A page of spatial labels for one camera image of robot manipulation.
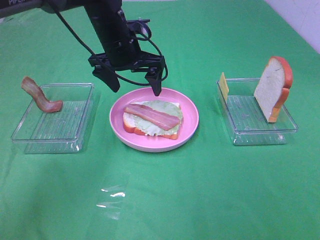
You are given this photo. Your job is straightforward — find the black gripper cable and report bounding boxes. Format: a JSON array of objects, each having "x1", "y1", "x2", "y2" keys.
[{"x1": 53, "y1": 4, "x2": 169, "y2": 86}]

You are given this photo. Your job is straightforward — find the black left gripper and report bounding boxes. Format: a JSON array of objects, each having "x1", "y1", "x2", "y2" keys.
[{"x1": 90, "y1": 17, "x2": 166, "y2": 96}]

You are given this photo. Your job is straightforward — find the toy bacon strip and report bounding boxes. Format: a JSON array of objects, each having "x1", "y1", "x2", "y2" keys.
[
  {"x1": 21, "y1": 76, "x2": 63, "y2": 113},
  {"x1": 124, "y1": 103, "x2": 181, "y2": 131}
]

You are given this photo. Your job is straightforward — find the left clear plastic tray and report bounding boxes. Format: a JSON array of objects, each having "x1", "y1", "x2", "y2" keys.
[{"x1": 11, "y1": 83, "x2": 100, "y2": 154}]

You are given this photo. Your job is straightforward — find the yellow toy cheese slice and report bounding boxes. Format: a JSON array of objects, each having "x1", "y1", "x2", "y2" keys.
[{"x1": 218, "y1": 72, "x2": 229, "y2": 102}]

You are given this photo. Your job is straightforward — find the toy bread slice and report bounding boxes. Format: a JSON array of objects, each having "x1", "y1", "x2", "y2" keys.
[
  {"x1": 253, "y1": 56, "x2": 293, "y2": 123},
  {"x1": 123, "y1": 112, "x2": 179, "y2": 140}
]

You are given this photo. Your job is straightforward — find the toy lettuce leaf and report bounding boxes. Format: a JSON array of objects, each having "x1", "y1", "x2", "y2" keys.
[{"x1": 128, "y1": 100, "x2": 183, "y2": 138}]

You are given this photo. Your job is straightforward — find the clear tape patch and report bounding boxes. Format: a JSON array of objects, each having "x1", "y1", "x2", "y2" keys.
[{"x1": 95, "y1": 173, "x2": 130, "y2": 221}]

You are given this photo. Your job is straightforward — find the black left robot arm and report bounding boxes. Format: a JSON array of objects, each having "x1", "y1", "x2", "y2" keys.
[{"x1": 0, "y1": 0, "x2": 168, "y2": 96}]

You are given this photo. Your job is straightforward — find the clear plastic tray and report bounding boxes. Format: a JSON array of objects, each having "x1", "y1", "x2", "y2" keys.
[
  {"x1": 11, "y1": 83, "x2": 100, "y2": 154},
  {"x1": 216, "y1": 78, "x2": 299, "y2": 146}
]

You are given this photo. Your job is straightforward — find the pink round plate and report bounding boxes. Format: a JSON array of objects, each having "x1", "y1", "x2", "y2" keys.
[{"x1": 109, "y1": 87, "x2": 199, "y2": 153}]

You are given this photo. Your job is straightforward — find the right clear plastic tray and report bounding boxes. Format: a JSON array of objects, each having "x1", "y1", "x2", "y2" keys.
[{"x1": 216, "y1": 78, "x2": 299, "y2": 146}]

